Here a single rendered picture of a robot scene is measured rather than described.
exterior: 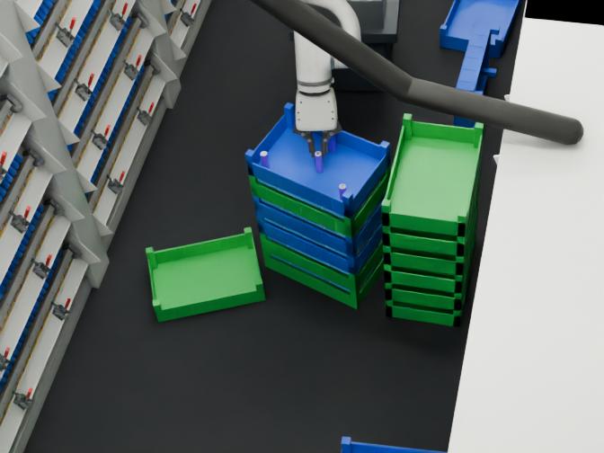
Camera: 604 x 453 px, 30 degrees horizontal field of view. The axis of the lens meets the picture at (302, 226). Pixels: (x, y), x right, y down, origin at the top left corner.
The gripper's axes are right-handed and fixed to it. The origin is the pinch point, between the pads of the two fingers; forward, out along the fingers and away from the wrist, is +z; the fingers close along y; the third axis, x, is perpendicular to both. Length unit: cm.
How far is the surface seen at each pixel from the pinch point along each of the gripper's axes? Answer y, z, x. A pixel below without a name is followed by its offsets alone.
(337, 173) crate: -4.5, 7.4, -0.9
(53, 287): 70, 34, 9
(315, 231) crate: 1.8, 22.3, 2.0
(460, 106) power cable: -26, -74, 161
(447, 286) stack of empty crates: -31.5, 35.5, 7.8
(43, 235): 70, 18, 11
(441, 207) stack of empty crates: -30.1, 12.2, 9.6
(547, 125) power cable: -34, -72, 161
